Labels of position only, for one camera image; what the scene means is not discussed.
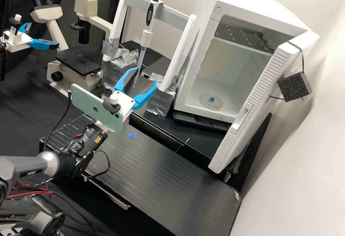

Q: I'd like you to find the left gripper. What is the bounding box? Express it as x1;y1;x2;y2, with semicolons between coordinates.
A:
4;22;61;53

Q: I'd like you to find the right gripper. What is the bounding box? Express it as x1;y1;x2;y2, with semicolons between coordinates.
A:
95;67;158;133

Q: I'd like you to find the incubator door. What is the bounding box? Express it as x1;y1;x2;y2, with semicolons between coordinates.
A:
207;39;314;174

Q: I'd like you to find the left phone holder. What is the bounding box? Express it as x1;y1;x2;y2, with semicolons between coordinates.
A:
9;14;23;36

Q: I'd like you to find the cream microscope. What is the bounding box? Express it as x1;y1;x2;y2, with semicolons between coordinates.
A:
29;0;115;99

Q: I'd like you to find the white pipette stand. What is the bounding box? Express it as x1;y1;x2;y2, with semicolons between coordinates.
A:
101;0;199;117

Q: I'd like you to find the black platform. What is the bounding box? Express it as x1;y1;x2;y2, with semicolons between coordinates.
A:
39;113;242;236
129;56;273;191

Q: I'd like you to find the pipette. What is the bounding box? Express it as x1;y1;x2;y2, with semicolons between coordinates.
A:
133;0;164;88

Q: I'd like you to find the petri dish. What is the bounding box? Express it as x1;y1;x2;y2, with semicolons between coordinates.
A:
200;92;226;111

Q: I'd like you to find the white incubator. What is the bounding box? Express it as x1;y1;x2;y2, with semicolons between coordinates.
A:
172;0;321;125

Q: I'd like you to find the right wrist camera phone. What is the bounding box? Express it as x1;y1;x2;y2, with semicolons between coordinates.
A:
70;83;125;133

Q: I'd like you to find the black cable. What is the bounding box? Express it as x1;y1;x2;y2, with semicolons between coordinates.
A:
43;90;72;153

